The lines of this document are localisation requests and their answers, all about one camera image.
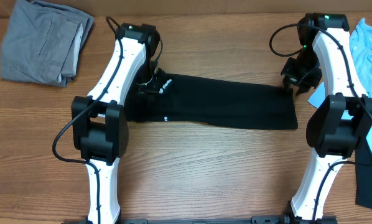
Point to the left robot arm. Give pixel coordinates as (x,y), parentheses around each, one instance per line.
(100,129)

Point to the black t-shirt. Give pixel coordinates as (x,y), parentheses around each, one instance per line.
(215,102)

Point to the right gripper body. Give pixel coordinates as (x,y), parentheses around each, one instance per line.
(297,78)

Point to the folded grey trousers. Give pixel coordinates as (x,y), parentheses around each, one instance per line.
(43,42)

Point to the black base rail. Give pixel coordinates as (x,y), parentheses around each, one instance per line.
(198,221)

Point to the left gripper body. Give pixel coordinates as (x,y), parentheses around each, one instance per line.
(147,84)

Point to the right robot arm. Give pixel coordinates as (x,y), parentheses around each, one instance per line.
(342,121)

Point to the dark garment at right edge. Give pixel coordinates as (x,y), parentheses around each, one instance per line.
(364,176)

